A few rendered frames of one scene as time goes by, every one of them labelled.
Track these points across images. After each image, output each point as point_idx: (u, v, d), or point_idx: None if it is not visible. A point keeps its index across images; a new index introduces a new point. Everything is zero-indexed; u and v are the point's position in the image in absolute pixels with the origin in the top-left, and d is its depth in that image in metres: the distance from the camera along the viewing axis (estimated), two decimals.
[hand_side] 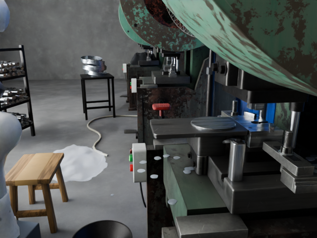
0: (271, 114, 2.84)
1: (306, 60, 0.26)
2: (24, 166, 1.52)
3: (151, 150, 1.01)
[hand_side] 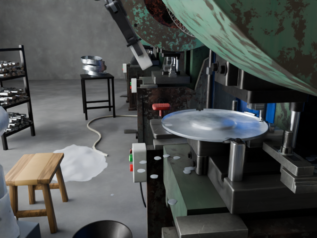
0: (271, 114, 2.84)
1: (306, 60, 0.26)
2: (24, 166, 1.52)
3: (151, 150, 1.01)
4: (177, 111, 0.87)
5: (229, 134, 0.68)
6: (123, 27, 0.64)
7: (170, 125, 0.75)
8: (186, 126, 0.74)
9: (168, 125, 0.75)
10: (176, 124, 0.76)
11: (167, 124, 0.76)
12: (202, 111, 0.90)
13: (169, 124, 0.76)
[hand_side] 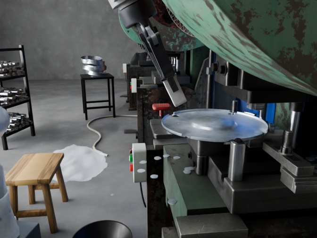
0: (271, 114, 2.84)
1: (306, 60, 0.26)
2: (24, 166, 1.52)
3: (151, 150, 1.01)
4: (221, 139, 0.63)
5: (222, 115, 0.85)
6: (162, 61, 0.56)
7: (257, 131, 0.71)
8: (243, 126, 0.74)
9: (259, 131, 0.70)
10: (250, 130, 0.71)
11: (259, 132, 0.70)
12: (186, 135, 0.67)
13: (257, 131, 0.70)
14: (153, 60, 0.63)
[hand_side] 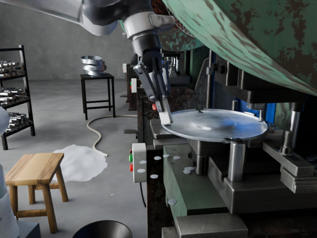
0: (271, 114, 2.84)
1: (306, 60, 0.26)
2: (24, 166, 1.52)
3: (151, 150, 1.01)
4: (241, 112, 0.86)
5: (180, 125, 0.75)
6: (146, 86, 0.71)
7: None
8: (198, 115, 0.85)
9: None
10: (202, 113, 0.87)
11: None
12: (258, 122, 0.78)
13: None
14: None
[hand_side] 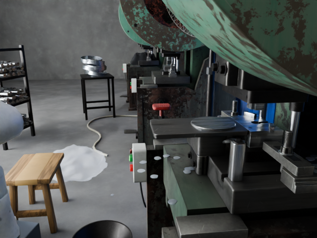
0: (271, 114, 2.84)
1: (306, 60, 0.26)
2: (24, 166, 1.52)
3: (151, 150, 1.01)
4: None
5: None
6: None
7: None
8: None
9: None
10: None
11: None
12: None
13: None
14: None
